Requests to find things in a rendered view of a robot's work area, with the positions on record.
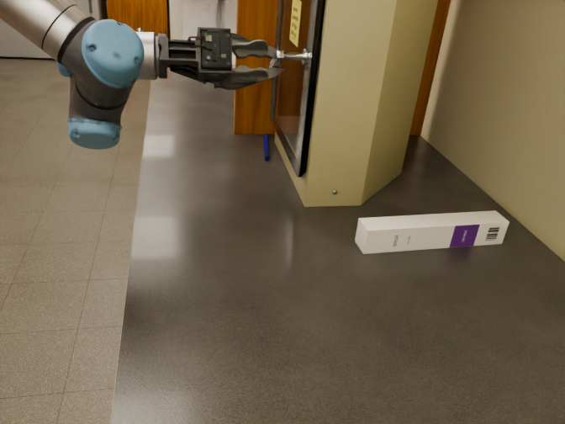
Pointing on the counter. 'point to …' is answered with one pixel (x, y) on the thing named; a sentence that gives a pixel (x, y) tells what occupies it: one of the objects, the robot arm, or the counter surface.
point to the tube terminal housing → (363, 98)
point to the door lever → (287, 57)
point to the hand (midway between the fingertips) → (275, 63)
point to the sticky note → (295, 21)
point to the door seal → (314, 86)
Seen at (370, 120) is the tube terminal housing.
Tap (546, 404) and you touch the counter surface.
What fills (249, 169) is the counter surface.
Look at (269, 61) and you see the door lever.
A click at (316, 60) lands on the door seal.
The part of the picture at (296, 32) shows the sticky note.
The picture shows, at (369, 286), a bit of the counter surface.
